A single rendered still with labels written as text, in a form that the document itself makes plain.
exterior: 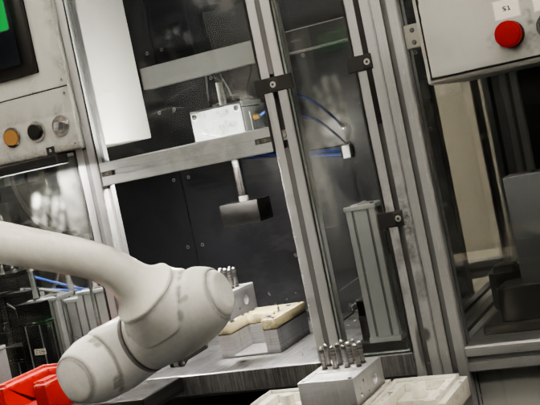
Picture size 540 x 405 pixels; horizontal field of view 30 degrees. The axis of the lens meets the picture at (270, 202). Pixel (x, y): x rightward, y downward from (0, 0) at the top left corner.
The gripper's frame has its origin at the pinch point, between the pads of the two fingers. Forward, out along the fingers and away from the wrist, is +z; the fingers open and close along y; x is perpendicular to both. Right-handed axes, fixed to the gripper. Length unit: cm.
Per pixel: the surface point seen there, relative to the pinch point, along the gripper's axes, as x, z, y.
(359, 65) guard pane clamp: -37, 4, 37
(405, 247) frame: -38.0, 4.0, 5.4
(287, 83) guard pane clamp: -23.2, 3.5, 36.7
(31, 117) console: 31, 3, 41
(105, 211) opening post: 19.1, 3.2, 20.7
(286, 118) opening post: -21.6, 3.6, 30.8
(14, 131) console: 35, 2, 39
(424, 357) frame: -37.7, 3.3, -13.5
